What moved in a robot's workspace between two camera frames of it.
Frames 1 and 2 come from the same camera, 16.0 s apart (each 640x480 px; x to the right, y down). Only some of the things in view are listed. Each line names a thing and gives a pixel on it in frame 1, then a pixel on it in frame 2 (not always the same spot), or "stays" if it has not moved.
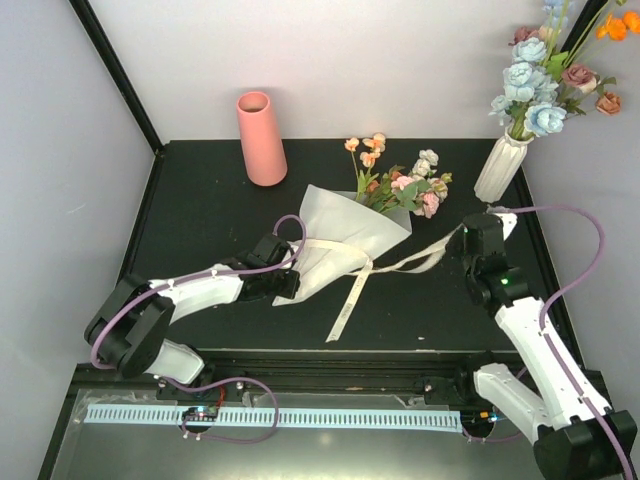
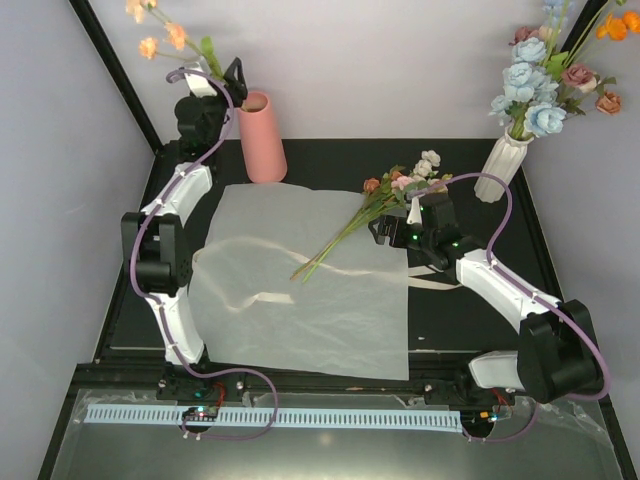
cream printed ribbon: [425, 259] -> [420, 273]
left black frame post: [110, 59] stays
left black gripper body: [286, 290] -> [235, 97]
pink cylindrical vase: [260, 140] stays
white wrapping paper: [340, 232] -> [349, 318]
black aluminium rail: [350, 371] stays
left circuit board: [200, 413] stays
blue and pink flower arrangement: [544, 85] stays
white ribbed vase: [501, 167] stays
